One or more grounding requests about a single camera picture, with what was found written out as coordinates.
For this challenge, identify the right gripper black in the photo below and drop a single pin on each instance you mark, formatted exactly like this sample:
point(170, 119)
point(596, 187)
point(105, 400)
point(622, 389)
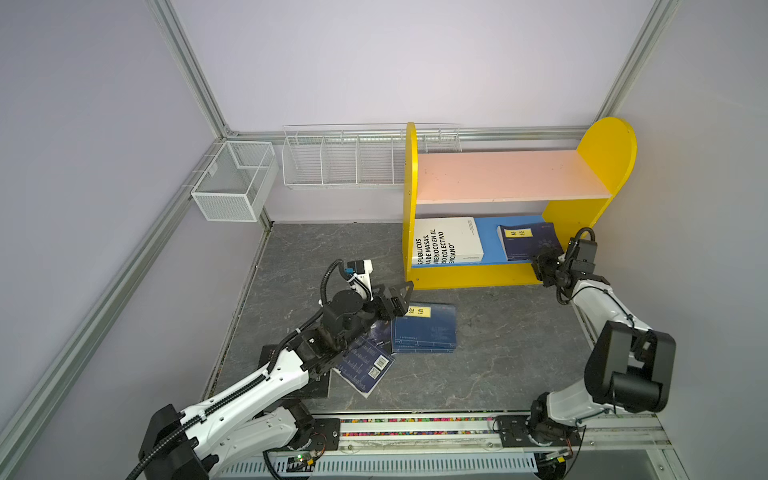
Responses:
point(539, 262)

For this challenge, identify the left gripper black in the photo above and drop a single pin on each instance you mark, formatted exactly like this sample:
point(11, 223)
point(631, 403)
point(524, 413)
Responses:
point(388, 313)

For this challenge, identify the navy Yijing book yellow label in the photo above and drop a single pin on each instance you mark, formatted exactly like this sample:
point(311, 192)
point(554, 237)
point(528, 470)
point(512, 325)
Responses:
point(525, 242)

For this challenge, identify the blue Lunyu book yellow label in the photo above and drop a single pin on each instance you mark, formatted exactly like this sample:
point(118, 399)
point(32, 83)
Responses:
point(426, 328)

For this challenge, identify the white Spanish text book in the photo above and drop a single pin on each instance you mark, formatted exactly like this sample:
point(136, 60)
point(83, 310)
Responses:
point(446, 241)

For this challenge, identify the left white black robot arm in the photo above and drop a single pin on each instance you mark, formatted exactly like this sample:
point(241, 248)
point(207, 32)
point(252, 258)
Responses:
point(258, 413)

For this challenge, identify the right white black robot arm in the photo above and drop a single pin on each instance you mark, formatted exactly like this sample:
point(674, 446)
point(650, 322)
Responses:
point(630, 367)

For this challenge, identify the yellow pink blue bookshelf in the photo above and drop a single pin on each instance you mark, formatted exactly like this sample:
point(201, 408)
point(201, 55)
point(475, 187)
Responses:
point(569, 188)

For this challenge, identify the navy book with QR code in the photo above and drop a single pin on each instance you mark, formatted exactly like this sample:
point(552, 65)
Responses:
point(367, 360)

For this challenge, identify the black book gold characters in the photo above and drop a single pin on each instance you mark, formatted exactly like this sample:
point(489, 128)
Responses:
point(286, 378)

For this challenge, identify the white mesh box basket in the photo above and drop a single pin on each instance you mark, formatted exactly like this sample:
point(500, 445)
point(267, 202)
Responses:
point(236, 183)

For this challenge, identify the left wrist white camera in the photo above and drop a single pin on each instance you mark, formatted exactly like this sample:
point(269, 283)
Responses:
point(358, 270)

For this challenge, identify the white wire divider rack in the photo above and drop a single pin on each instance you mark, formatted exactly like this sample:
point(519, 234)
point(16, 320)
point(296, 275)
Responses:
point(344, 155)

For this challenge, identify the aluminium mounting rail frame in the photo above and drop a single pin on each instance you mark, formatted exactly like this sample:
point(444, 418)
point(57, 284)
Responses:
point(463, 446)

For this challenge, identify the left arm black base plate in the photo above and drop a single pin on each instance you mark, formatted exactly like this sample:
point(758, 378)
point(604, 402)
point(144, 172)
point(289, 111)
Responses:
point(324, 434)

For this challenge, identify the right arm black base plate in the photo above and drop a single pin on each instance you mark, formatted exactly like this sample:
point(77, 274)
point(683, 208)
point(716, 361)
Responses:
point(518, 430)

